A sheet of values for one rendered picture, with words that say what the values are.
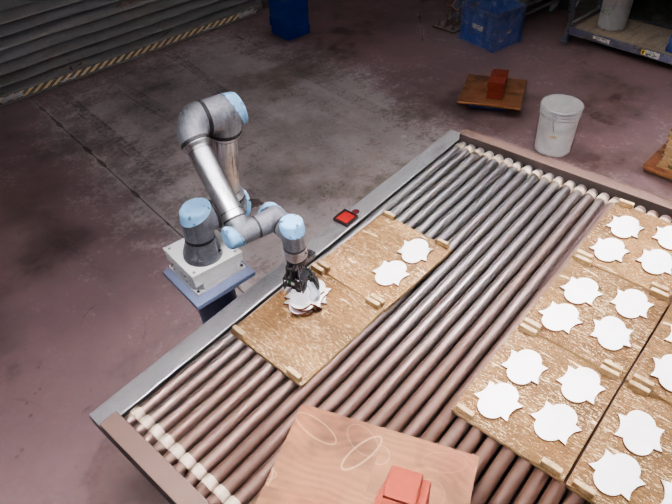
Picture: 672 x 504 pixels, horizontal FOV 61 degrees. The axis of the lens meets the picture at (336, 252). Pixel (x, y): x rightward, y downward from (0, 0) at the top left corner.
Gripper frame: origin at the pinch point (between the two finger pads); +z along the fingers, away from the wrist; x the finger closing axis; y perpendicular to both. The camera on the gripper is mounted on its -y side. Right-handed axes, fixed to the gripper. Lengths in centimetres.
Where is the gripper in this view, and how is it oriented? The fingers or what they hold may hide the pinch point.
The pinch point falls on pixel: (304, 294)
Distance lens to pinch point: 201.0
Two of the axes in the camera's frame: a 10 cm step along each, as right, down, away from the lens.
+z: 0.5, 7.3, 6.8
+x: 9.3, 2.1, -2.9
